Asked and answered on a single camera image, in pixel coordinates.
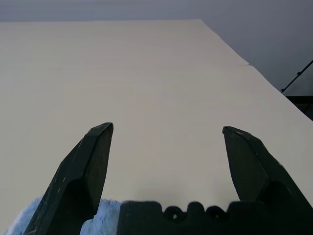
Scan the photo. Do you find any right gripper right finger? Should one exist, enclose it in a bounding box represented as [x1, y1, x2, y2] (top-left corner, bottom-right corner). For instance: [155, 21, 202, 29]
[222, 126, 313, 209]

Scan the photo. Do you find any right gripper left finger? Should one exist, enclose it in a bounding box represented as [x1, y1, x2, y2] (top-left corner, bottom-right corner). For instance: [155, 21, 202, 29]
[23, 122, 114, 235]

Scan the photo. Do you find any blue fluffy rag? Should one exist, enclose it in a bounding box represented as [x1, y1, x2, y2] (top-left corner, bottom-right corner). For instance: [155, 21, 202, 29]
[3, 195, 122, 235]

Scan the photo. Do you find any black tripod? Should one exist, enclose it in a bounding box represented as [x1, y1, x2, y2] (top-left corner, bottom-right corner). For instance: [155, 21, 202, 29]
[280, 59, 313, 94]

